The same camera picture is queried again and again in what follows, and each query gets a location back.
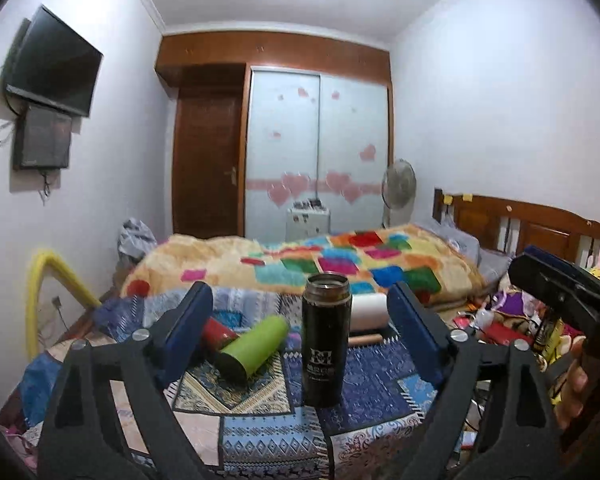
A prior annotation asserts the wooden wardrobe with sliding doors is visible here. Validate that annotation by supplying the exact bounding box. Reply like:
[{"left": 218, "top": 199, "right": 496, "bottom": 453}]
[{"left": 155, "top": 31, "right": 395, "bottom": 242}]

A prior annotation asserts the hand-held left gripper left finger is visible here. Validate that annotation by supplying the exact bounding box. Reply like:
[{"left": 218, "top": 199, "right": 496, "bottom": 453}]
[{"left": 36, "top": 281, "right": 221, "bottom": 480}]

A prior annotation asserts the wall-mounted black television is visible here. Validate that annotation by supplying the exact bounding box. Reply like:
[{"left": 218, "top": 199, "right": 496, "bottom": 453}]
[{"left": 4, "top": 5, "right": 104, "bottom": 119}]

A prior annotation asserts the brown wooden door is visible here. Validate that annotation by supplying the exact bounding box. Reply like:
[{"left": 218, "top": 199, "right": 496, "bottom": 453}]
[{"left": 172, "top": 85, "right": 246, "bottom": 239}]

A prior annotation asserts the green cup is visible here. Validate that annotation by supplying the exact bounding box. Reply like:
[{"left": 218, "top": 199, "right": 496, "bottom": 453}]
[{"left": 215, "top": 316, "right": 291, "bottom": 387}]

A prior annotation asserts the purple plush toy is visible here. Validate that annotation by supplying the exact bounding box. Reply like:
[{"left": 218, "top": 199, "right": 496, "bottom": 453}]
[{"left": 492, "top": 287, "right": 533, "bottom": 322}]

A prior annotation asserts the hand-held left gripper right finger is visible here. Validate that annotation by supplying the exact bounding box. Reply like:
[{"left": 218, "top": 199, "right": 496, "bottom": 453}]
[{"left": 386, "top": 281, "right": 568, "bottom": 480}]

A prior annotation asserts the red cup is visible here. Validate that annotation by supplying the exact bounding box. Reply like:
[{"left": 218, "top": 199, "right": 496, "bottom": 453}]
[{"left": 200, "top": 316, "right": 241, "bottom": 363}]

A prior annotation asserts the white cup with wooden lid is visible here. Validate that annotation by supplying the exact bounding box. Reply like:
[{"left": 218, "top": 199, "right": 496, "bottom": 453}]
[{"left": 349, "top": 292, "right": 389, "bottom": 347}]

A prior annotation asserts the black and yellow bottle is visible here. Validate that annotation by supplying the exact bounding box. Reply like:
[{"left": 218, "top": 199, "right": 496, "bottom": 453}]
[{"left": 532, "top": 310, "right": 564, "bottom": 357}]

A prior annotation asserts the grey pillow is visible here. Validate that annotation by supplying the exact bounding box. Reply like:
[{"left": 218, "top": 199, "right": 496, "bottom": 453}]
[{"left": 420, "top": 221, "right": 512, "bottom": 283}]

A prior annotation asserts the red packet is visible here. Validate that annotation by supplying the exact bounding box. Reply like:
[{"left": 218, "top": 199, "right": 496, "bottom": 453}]
[{"left": 482, "top": 321, "right": 533, "bottom": 347}]

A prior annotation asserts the grey cloth pile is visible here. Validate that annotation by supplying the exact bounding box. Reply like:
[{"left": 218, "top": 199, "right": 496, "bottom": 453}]
[{"left": 117, "top": 218, "right": 174, "bottom": 267}]

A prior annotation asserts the black wall box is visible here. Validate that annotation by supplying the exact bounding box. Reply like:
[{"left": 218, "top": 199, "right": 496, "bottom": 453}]
[{"left": 13, "top": 104, "right": 74, "bottom": 171}]

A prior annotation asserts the yellow foam tube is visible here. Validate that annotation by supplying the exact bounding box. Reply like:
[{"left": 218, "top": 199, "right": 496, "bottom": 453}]
[{"left": 26, "top": 248, "right": 102, "bottom": 362}]

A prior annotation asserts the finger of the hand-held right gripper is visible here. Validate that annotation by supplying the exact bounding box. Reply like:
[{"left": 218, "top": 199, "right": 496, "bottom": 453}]
[
  {"left": 522, "top": 244, "right": 600, "bottom": 306},
  {"left": 508, "top": 255, "right": 600, "bottom": 333}
]

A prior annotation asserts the small white cabinet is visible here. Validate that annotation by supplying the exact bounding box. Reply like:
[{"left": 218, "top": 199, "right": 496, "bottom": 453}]
[{"left": 285, "top": 200, "right": 331, "bottom": 242}]

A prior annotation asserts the person's right hand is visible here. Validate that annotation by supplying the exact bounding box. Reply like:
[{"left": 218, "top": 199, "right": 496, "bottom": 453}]
[{"left": 554, "top": 354, "right": 589, "bottom": 430}]

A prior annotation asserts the black cup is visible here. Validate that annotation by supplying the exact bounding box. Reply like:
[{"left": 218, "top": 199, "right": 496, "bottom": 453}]
[{"left": 301, "top": 273, "right": 352, "bottom": 408}]

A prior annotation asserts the colourful patchwork blanket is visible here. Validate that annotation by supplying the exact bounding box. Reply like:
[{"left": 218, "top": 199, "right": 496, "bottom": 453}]
[{"left": 120, "top": 223, "right": 486, "bottom": 307}]

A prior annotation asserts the white standing fan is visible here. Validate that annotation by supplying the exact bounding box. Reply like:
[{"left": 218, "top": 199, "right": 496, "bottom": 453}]
[{"left": 381, "top": 158, "right": 418, "bottom": 228}]

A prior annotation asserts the wooden bed headboard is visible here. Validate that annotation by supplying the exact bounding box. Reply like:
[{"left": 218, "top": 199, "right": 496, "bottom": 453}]
[{"left": 432, "top": 187, "right": 600, "bottom": 272}]

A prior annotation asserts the blue patterned blanket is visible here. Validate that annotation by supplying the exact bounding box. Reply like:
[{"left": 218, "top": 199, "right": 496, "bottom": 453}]
[{"left": 17, "top": 285, "right": 483, "bottom": 480}]

